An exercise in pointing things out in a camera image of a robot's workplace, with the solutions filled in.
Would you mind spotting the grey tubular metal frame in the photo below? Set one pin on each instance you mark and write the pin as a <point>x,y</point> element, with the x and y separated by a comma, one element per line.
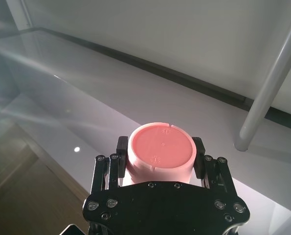
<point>267,93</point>

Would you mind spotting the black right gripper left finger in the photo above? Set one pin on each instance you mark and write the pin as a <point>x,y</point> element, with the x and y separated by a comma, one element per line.
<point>122,156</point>

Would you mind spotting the pink plastic cup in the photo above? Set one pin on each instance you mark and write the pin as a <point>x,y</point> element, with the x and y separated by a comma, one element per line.
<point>161,151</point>

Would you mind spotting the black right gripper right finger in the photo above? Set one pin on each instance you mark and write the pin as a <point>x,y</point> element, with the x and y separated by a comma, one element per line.
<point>200,159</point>

